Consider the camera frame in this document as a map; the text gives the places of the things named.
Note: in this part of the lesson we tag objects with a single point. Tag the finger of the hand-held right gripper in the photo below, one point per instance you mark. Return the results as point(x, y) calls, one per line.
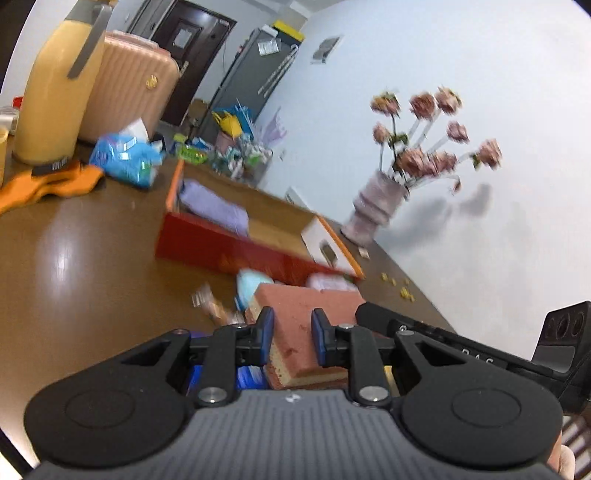
point(371, 316)

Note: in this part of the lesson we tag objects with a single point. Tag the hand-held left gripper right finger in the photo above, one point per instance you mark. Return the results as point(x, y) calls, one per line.
point(318, 337)

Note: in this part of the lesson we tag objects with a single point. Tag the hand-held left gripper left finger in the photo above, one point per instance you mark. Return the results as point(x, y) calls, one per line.
point(267, 330)

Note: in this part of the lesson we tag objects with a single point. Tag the red cardboard box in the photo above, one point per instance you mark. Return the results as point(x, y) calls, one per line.
point(207, 244)

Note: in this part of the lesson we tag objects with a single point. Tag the scattered yellow bits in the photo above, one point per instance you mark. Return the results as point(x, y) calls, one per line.
point(406, 293)

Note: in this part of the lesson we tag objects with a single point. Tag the blue plush toy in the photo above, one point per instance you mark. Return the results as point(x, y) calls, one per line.
point(251, 281)

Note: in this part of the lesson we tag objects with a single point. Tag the pale pink ribbed vase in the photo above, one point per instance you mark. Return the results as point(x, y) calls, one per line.
point(374, 203)

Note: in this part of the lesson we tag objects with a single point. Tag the purple folded cloth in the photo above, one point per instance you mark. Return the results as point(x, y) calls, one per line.
point(212, 205)

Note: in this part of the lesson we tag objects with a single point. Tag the dried pink roses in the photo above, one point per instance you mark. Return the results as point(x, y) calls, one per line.
point(415, 159)

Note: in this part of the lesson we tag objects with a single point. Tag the rack with bottles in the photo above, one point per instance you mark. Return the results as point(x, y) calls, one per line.
point(247, 154)

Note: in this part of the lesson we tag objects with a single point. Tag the pink bucket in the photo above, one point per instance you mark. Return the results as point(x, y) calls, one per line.
point(226, 143)

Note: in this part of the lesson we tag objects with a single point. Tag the green packet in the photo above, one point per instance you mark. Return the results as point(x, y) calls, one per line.
point(191, 153)

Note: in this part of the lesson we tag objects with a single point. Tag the purple artificial flower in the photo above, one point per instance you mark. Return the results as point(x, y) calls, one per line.
point(274, 127)

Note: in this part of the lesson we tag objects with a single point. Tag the pile of blue yellow bags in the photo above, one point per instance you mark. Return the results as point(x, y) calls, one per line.
point(231, 121)

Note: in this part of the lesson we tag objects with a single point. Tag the blue tissue pack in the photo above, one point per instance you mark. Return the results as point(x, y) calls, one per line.
point(122, 159)

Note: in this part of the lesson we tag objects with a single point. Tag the brown carton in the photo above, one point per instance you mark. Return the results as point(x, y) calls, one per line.
point(198, 115)

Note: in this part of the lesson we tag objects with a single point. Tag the white folded umbrella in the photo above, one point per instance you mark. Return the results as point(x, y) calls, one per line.
point(279, 69)

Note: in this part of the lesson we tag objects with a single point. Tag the grey refrigerator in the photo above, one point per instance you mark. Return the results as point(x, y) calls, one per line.
point(249, 69)

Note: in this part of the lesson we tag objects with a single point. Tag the dark brown door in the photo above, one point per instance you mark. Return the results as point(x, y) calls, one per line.
point(194, 69)

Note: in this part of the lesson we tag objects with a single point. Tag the pink suitcase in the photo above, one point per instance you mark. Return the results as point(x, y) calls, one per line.
point(129, 83)

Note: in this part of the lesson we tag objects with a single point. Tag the clear plastic pouch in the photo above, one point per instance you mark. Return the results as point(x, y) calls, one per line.
point(268, 46)

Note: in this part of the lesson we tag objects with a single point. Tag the yellow box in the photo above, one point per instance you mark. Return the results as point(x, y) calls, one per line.
point(288, 31)

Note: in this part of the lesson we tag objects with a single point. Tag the paper notice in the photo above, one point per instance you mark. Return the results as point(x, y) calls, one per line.
point(181, 38)

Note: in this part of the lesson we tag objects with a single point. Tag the yellow thermos jug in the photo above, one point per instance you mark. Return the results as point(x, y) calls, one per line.
point(51, 92)

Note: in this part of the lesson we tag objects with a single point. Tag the small white object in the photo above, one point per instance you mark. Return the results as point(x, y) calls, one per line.
point(9, 115)

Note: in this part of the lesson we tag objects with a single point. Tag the white wall socket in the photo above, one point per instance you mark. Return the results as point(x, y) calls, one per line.
point(295, 196)

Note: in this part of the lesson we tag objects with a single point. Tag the wall picture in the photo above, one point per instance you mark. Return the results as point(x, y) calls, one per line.
point(327, 48)

